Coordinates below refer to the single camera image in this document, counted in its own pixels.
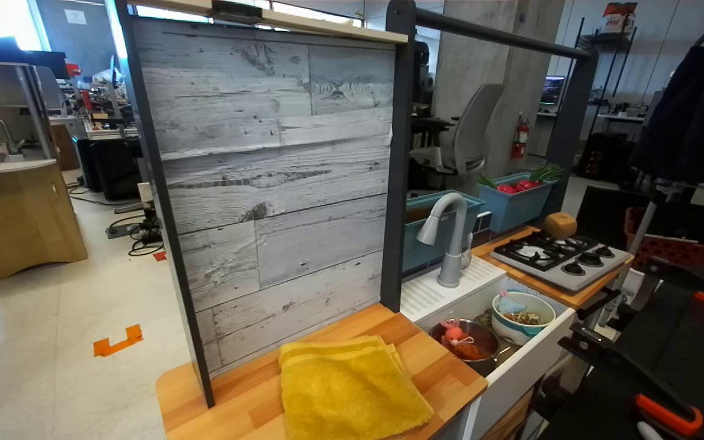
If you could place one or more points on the wooden cabinet grey top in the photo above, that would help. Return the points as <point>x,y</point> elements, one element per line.
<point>18,221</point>

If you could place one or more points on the red toy vegetable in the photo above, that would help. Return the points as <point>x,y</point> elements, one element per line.
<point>517,188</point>

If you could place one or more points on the orange plastic crate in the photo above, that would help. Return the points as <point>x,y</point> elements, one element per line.
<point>670,248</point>

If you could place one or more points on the light wooden plank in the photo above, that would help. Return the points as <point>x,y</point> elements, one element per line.
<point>327,26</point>

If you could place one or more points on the pink red plushie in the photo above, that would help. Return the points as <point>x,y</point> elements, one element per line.
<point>453,334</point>

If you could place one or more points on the grey wood-look backsplash panel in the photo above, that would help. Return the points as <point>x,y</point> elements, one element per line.
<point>269,179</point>

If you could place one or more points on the silver kitchen faucet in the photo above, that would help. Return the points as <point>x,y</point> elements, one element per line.
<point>455,248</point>

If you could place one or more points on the red fire extinguisher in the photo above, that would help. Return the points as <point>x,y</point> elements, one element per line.
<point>519,139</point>

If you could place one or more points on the green toy vegetable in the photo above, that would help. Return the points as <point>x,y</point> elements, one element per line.
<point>549,172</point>

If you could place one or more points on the black storage case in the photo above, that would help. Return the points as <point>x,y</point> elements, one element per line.
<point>115,168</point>

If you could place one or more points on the teal planter box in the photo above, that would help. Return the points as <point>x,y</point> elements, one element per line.
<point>412,255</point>
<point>519,211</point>

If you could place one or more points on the white bowl teal outside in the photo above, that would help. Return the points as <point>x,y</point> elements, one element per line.
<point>501,329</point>

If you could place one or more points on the green yellow frog plushie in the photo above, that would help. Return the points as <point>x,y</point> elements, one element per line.
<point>523,316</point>

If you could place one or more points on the white farmhouse sink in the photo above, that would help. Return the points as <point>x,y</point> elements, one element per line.
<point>523,371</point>

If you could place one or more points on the black shelf rack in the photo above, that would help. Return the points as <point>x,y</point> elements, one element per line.
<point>609,64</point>

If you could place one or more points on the black grey toy stovetop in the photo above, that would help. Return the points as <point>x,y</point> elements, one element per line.
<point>568,261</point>

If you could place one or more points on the black fabric cover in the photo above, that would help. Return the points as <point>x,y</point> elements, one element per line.
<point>695,114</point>

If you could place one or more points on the brown bread loaf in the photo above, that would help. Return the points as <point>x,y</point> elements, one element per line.
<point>561,227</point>

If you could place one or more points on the black metal frame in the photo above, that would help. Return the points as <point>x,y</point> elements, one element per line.
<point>398,162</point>

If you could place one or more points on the grey office chair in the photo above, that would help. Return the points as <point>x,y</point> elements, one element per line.
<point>477,130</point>

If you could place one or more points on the yellow terry towel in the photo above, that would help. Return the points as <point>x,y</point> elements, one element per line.
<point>342,392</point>

